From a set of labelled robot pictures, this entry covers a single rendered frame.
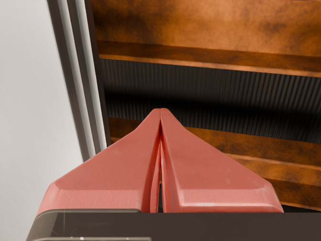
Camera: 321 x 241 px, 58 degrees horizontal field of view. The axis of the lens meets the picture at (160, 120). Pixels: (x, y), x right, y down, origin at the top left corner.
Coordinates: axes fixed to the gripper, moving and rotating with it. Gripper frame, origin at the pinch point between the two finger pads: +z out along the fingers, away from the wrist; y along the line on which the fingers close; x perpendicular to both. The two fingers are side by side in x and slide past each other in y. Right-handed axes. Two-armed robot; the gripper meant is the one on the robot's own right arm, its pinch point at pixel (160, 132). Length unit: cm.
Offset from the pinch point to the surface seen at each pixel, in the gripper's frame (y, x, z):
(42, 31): 8.2, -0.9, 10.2
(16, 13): 9.8, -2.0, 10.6
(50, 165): 10.7, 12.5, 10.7
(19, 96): 11.7, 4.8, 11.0
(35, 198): 14.0, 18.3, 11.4
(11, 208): 17.9, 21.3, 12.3
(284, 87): -21.3, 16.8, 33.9
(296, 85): -23.0, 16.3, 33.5
